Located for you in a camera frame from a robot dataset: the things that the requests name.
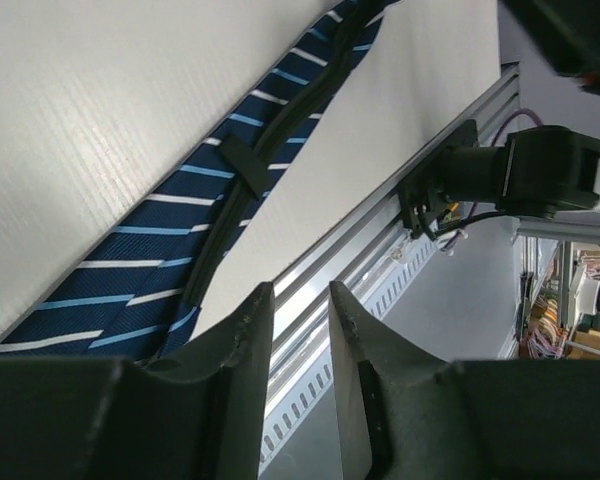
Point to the navy blue striped tie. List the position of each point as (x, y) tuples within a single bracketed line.
[(139, 292)]

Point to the white slotted cable duct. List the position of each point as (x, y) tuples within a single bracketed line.
[(300, 381)]

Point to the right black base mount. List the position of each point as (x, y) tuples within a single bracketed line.
[(420, 193)]

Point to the aluminium front rail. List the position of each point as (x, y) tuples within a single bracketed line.
[(459, 306)]

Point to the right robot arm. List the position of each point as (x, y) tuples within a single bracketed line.
[(542, 170)]

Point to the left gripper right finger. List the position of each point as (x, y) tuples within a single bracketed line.
[(403, 413)]

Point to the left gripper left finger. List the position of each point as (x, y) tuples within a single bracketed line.
[(196, 413)]

